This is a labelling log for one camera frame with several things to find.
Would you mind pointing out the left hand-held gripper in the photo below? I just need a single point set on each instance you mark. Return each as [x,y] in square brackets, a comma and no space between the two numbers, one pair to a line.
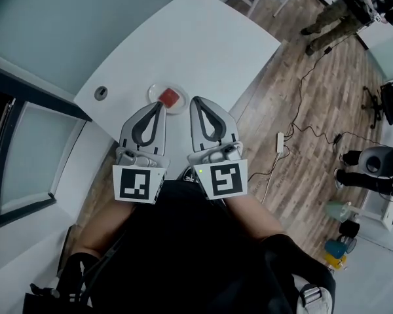
[134,185]

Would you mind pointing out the grey rounded case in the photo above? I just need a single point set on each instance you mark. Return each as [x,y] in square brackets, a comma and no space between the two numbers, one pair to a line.
[380,159]

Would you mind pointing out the white side table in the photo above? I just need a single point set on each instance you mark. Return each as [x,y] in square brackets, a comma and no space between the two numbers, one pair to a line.
[389,218]

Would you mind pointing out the person's right forearm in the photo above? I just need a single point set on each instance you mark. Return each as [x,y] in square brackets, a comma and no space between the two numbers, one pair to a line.
[249,214]

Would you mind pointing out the white round plate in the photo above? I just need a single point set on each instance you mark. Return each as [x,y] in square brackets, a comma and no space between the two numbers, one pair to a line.
[153,93]

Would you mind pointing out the black framed glass window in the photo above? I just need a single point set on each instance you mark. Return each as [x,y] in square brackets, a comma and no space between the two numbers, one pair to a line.
[29,149]

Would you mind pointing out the person's left forearm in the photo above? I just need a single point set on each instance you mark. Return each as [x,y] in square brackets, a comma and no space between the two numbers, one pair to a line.
[101,224]

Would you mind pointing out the white power strip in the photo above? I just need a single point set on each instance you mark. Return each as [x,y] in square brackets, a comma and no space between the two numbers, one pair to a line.
[280,142]

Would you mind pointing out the person's black clothing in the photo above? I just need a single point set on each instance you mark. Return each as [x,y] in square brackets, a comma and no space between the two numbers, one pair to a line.
[190,250]

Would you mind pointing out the pale green bin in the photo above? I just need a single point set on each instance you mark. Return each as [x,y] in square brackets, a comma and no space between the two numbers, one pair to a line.
[335,210]

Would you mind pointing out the grey round table grommet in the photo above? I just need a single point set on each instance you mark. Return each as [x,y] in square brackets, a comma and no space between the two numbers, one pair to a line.
[101,93]

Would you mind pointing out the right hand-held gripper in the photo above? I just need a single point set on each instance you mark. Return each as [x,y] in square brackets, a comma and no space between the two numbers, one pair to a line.
[226,180]

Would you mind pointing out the red-brown sausage piece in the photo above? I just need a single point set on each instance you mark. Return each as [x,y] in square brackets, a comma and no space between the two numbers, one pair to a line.
[168,97]

